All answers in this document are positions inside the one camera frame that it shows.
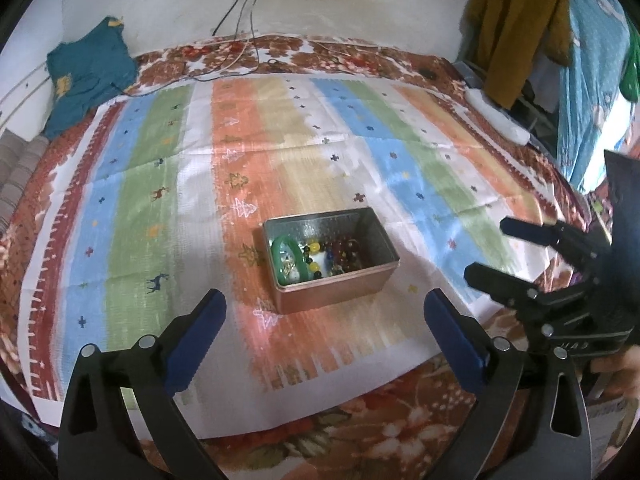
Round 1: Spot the striped pastel mat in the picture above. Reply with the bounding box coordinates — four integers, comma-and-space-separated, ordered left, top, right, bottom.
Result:
22, 72, 566, 441

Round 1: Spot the dark red bead bracelet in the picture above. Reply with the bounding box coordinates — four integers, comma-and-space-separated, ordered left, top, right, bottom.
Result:
325, 239, 364, 273

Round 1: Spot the black cable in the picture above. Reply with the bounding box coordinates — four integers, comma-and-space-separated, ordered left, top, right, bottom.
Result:
122, 0, 266, 97
212, 0, 251, 37

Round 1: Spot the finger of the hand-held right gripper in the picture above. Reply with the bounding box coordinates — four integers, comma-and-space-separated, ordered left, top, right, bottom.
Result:
500, 216, 617, 283
464, 262, 603, 323

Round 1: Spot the grey striped folded cloth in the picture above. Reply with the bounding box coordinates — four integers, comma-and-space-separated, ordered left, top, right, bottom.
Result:
0, 130, 51, 238

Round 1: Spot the teal garment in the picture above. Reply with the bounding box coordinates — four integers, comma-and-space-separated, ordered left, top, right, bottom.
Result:
42, 16, 138, 140

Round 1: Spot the metal tin box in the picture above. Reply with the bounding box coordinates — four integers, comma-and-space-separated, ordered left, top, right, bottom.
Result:
262, 206, 401, 316

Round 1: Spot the green jade bangle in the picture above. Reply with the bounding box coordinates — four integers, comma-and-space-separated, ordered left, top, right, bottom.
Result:
270, 237, 307, 286

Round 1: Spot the mustard hanging garment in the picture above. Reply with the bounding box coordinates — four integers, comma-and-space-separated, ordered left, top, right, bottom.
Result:
467, 0, 576, 110

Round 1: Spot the white elongated object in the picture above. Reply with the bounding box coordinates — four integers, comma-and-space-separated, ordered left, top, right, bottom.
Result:
465, 89, 532, 144

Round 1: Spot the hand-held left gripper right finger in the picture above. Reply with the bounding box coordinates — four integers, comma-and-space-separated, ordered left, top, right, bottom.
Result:
423, 288, 594, 480

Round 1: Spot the light blue printed cloth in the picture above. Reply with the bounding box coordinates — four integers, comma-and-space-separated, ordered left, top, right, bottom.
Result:
555, 0, 640, 191

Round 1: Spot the person's right hand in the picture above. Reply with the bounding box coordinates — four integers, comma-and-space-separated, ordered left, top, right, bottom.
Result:
575, 345, 640, 401

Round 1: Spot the multicolour bead bracelet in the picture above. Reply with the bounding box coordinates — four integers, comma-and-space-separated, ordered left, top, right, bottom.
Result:
320, 247, 347, 276

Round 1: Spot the yellow and black bead bracelet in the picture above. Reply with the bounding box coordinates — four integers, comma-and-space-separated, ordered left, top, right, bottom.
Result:
300, 241, 324, 281

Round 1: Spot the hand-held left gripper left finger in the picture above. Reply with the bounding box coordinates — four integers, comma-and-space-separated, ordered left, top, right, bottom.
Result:
56, 288, 227, 480

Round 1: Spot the white cable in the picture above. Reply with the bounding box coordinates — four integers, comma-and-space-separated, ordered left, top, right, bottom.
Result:
220, 34, 386, 77

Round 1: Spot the white printed paper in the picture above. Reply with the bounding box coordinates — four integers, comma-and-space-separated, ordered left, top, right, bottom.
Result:
587, 397, 633, 466

